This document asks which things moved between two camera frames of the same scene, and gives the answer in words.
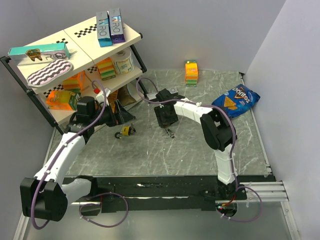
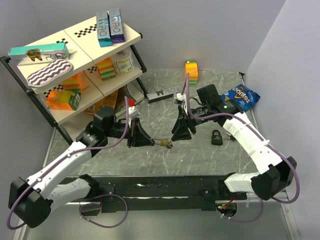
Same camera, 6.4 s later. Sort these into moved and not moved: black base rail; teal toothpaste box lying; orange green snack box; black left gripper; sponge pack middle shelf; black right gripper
Moved: black right gripper; black left gripper
Not moved: teal toothpaste box lying; sponge pack middle shelf; orange green snack box; black base rail
